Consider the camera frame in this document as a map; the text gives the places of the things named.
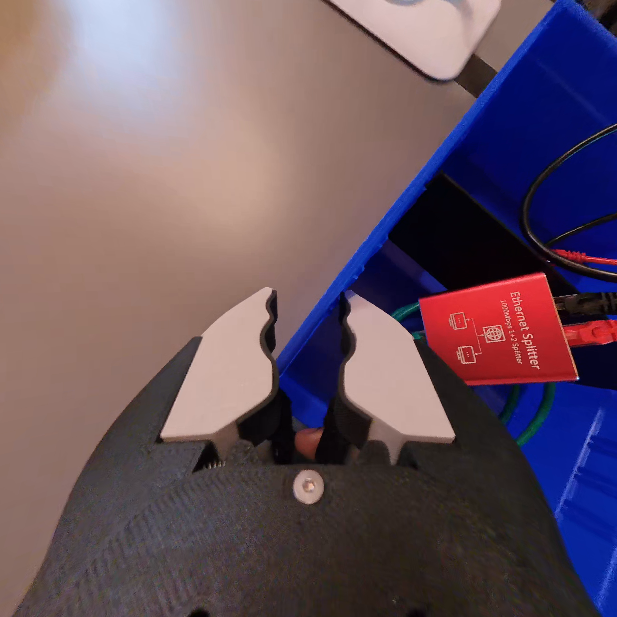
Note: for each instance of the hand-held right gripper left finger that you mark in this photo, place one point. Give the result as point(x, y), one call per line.
point(221, 381)

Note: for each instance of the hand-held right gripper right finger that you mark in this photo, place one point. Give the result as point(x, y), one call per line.
point(395, 385)

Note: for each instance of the red ethernet splitter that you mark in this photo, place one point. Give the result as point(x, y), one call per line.
point(496, 332)

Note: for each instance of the blue plastic bin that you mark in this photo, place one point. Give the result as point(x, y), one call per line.
point(530, 96)

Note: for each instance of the grey desk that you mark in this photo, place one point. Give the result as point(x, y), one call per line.
point(144, 193)

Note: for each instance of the black bin divider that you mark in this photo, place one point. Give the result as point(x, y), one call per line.
point(458, 241)

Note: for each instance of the instruction sign on white stand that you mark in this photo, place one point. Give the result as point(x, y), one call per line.
point(424, 29)

